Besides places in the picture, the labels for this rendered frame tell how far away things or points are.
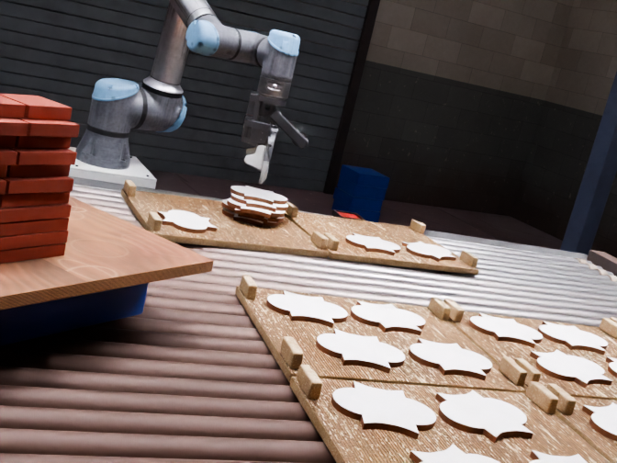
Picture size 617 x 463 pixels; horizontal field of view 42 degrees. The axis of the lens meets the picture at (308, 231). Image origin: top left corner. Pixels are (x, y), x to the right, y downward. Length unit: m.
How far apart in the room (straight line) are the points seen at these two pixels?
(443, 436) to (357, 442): 0.14
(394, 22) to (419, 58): 0.44
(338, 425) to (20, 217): 0.48
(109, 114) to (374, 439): 1.44
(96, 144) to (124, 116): 0.11
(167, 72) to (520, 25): 6.35
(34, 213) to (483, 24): 7.24
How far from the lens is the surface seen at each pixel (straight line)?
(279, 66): 1.91
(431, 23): 7.79
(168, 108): 2.34
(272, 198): 1.96
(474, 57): 8.12
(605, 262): 2.63
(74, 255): 1.16
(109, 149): 2.28
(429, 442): 1.09
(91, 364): 1.14
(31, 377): 1.09
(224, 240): 1.75
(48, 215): 1.11
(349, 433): 1.05
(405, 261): 1.94
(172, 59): 2.32
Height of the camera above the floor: 1.41
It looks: 14 degrees down
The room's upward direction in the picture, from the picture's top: 13 degrees clockwise
